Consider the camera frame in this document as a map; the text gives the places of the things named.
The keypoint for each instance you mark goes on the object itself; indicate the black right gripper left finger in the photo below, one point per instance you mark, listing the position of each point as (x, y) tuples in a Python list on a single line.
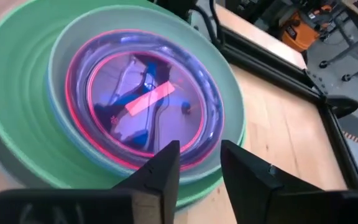
[(135, 205)]

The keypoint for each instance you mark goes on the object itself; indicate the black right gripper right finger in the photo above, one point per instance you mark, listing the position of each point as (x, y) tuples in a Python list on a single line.
[(259, 199)]

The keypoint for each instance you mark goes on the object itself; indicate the large green plastic plate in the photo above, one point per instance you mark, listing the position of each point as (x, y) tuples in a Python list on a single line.
[(17, 109)]

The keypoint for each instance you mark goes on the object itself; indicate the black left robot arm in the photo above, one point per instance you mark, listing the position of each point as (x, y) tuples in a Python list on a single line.
[(176, 7)]

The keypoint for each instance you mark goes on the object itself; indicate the pink transparent plastic plate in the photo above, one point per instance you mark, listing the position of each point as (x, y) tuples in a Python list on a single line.
[(148, 102)]

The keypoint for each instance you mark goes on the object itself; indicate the pale green plastic plate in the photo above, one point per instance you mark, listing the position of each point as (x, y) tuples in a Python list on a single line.
[(233, 102)]

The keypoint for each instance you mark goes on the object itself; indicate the black table frame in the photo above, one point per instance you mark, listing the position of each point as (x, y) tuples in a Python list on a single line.
[(275, 70)]

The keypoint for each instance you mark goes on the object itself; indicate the grey metal stand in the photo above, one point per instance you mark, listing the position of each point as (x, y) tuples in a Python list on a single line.
[(323, 64)]

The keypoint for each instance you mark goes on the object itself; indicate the orange shop vacuum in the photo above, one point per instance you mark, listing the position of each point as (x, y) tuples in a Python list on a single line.
[(300, 31)]

